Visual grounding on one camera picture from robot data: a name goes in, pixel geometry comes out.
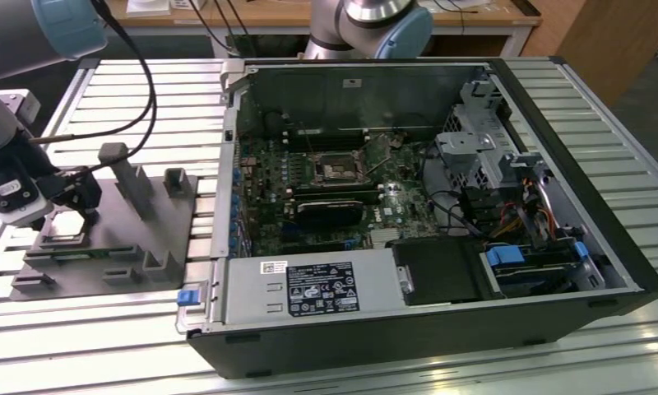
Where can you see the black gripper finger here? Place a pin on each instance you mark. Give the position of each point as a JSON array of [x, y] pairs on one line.
[[84, 189]]

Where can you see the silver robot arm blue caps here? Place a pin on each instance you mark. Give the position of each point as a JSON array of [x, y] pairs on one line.
[[5, 41]]

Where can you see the CPU socket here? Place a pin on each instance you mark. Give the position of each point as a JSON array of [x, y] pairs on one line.
[[337, 168]]

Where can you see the grey plastic parts rack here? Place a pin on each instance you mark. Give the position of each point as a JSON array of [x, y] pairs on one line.
[[120, 230]]

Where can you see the green RAM stick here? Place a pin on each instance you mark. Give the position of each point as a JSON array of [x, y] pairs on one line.
[[102, 252]]

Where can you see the blue case latch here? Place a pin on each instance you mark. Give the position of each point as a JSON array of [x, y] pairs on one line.
[[188, 298]]

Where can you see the silver power supply with label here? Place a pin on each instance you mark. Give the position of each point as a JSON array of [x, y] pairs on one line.
[[241, 288]]

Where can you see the white cardboard box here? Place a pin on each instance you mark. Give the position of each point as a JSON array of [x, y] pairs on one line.
[[148, 7]]

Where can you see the small black graphics card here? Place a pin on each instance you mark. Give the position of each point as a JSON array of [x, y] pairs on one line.
[[329, 214]]

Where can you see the long black RAM slot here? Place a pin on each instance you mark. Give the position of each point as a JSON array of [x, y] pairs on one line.
[[334, 189], [337, 197]]

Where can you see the white box with black print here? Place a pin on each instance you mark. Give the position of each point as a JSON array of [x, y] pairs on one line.
[[189, 4]]

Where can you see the small silver heatsink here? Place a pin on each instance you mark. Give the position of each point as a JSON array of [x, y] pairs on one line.
[[384, 238]]

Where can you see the green motherboard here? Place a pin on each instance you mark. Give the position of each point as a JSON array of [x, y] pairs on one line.
[[405, 205]]

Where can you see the black open PC case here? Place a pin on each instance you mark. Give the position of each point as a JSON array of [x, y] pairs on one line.
[[361, 349]]

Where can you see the black plastic shroud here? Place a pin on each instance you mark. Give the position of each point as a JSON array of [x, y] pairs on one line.
[[438, 271]]

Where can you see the silver metal drive cage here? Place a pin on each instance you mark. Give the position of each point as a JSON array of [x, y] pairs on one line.
[[461, 144]]

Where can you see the blue disk carrier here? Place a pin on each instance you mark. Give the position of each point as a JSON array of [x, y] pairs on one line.
[[504, 256]]

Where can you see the small blue plastic clip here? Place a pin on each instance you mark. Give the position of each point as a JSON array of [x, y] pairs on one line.
[[580, 250]]

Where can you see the wooden cabinet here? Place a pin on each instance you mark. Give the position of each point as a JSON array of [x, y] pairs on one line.
[[609, 41]]

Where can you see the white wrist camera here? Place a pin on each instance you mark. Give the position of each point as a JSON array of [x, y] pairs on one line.
[[26, 212]]

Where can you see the white side camera box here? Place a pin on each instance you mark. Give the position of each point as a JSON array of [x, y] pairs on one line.
[[24, 105]]

